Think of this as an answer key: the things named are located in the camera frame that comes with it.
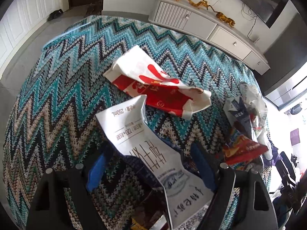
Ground golden tiger figurine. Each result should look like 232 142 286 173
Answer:
208 5 235 28

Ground red white paper bag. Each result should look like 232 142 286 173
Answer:
103 45 211 120

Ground brown shoes by door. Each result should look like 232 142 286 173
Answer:
84 0 103 18

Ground black shoes on floor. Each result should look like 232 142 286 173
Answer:
47 9 64 21

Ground white TV cabinet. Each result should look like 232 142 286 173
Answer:
148 0 270 75

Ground white milk carton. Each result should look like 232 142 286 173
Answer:
96 95 213 229

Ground red snack wrapper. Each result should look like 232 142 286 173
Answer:
222 127 268 171

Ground white wall cupboard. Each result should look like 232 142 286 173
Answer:
1 0 69 73

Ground zigzag knitted table cloth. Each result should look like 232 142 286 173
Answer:
3 16 257 229

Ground crumpled clear plastic wrapper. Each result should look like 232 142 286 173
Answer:
223 82 273 160

